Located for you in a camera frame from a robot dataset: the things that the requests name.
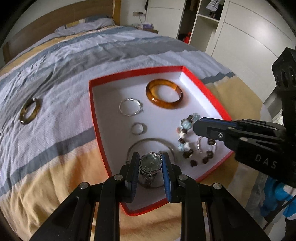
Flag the silver wrist watch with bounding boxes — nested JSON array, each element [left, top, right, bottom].
[[137, 152, 163, 188]]

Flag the striped pillow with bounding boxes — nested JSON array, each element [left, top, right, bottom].
[[54, 16, 116, 36]]

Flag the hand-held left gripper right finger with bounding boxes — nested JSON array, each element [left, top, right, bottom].
[[161, 152, 271, 241]]

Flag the thin silver hoop bracelet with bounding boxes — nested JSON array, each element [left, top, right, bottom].
[[119, 98, 144, 116]]

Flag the striped duvet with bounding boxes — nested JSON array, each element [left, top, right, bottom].
[[0, 23, 273, 241]]

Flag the black cable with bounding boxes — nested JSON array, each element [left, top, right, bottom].
[[264, 194, 296, 230]]

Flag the amber bangle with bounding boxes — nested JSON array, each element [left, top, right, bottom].
[[145, 79, 183, 109]]

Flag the pale blue bead bracelet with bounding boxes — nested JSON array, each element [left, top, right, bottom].
[[176, 113, 201, 160]]

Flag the red cardboard box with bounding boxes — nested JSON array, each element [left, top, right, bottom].
[[89, 66, 233, 217]]

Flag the wooden nightstand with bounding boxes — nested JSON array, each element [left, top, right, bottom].
[[139, 23, 159, 34]]

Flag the wooden headboard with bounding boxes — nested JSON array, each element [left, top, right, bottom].
[[3, 0, 121, 63]]

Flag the hanging clothes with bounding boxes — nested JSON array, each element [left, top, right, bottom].
[[206, 0, 224, 18]]

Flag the brown bead bracelet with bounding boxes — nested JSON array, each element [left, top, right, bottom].
[[188, 137, 219, 168]]

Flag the white wardrobe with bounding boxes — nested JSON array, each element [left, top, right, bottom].
[[146, 0, 296, 121]]

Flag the small silver bracelet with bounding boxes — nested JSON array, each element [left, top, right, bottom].
[[131, 122, 147, 135]]

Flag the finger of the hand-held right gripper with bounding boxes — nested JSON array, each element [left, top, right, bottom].
[[200, 117, 279, 131], [193, 120, 247, 152]]

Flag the thin gold bangle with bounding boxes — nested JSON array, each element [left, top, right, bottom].
[[127, 138, 176, 189]]

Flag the dark green bangle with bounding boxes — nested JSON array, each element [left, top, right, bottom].
[[19, 97, 42, 126]]

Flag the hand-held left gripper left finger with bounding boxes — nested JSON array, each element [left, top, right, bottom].
[[29, 152, 140, 241]]

